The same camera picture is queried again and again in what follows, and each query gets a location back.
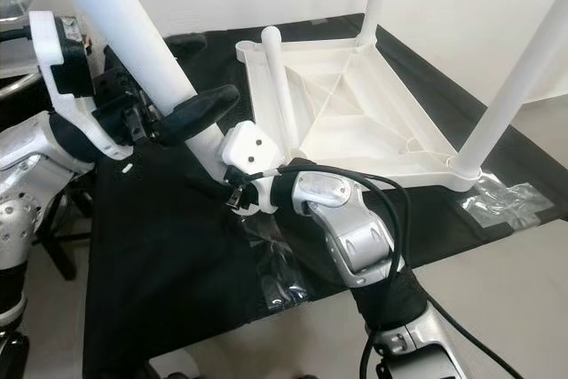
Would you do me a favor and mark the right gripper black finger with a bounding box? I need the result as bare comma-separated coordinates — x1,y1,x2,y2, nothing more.
186,175,237,200

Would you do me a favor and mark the white plastic children table top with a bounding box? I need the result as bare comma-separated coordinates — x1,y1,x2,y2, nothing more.
235,28,485,193

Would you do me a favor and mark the large black bowl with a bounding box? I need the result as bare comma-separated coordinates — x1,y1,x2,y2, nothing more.
0,71,47,102

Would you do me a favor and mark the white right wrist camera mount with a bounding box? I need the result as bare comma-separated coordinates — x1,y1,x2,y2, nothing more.
220,120,280,213

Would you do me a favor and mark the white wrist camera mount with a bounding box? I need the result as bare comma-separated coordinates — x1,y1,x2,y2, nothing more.
220,120,280,213
28,11,134,162

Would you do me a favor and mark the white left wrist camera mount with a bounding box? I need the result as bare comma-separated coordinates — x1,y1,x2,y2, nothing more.
28,11,134,162

